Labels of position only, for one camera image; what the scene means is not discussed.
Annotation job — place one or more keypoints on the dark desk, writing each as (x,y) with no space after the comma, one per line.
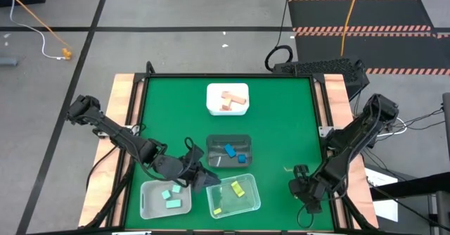
(422,185)

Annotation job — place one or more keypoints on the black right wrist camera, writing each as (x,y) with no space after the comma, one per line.
(301,170)

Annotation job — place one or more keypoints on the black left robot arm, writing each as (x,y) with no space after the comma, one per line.
(116,134)

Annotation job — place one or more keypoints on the white plastic bin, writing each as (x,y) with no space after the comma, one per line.
(214,110)

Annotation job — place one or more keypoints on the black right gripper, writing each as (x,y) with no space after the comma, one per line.
(316,187)

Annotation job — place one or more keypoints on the long blue block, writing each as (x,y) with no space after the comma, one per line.
(230,150)

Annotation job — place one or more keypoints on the dark grey transparent bin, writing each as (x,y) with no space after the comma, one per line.
(214,143)

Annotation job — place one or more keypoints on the clear plastic bin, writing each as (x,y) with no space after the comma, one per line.
(246,207)

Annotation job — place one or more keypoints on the black frame bracket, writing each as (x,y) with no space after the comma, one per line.
(150,68)

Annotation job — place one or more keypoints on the white box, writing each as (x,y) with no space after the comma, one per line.
(378,177)

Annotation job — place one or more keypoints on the frosted plastic bin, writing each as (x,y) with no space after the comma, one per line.
(151,210)

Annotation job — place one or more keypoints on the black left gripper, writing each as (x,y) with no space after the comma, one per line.
(172,166)

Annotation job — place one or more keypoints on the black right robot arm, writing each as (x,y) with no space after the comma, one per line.
(351,140)

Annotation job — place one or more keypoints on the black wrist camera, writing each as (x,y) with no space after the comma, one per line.
(301,170)
(195,154)

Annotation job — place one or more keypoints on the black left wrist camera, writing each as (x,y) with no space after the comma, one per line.
(195,154)

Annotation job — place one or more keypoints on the black aluminium table frame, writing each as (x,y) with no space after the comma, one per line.
(228,75)

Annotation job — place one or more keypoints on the black orange-striped floor mat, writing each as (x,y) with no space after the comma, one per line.
(386,13)
(386,52)

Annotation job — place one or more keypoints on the green table mat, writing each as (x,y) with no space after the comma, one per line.
(274,122)

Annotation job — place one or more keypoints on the grey floor object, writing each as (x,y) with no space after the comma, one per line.
(7,61)

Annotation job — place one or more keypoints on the black perforated computer case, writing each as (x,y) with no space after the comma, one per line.
(316,68)

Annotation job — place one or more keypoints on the grey pole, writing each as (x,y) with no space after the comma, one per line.
(446,122)

